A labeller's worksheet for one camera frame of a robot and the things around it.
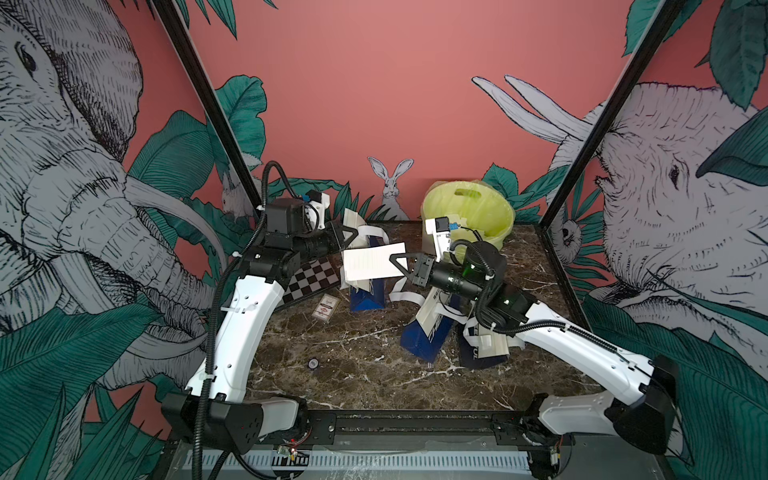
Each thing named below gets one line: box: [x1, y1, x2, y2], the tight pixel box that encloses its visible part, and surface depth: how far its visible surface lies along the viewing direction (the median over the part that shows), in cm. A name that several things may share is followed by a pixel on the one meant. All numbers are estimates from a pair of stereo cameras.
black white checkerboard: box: [276, 256, 341, 310], surface depth 100 cm
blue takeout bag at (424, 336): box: [401, 287, 469, 363], surface depth 72 cm
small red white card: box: [312, 293, 341, 322], surface depth 97 cm
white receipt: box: [343, 242, 406, 281], surface depth 64 cm
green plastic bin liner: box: [421, 180, 516, 262], surface depth 95 cm
